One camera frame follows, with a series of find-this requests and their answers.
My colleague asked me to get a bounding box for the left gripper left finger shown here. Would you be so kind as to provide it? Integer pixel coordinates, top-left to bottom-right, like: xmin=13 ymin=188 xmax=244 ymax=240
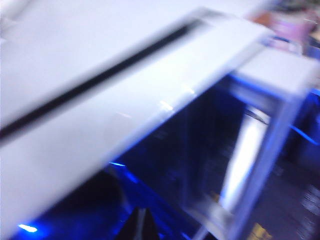
xmin=122 ymin=207 xmax=144 ymax=240

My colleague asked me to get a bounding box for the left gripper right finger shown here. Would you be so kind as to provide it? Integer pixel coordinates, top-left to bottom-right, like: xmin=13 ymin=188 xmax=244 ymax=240
xmin=144 ymin=208 xmax=162 ymax=240

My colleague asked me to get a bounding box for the black glass microwave door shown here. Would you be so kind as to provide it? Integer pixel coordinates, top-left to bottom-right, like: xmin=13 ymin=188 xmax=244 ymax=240
xmin=0 ymin=7 xmax=273 ymax=240

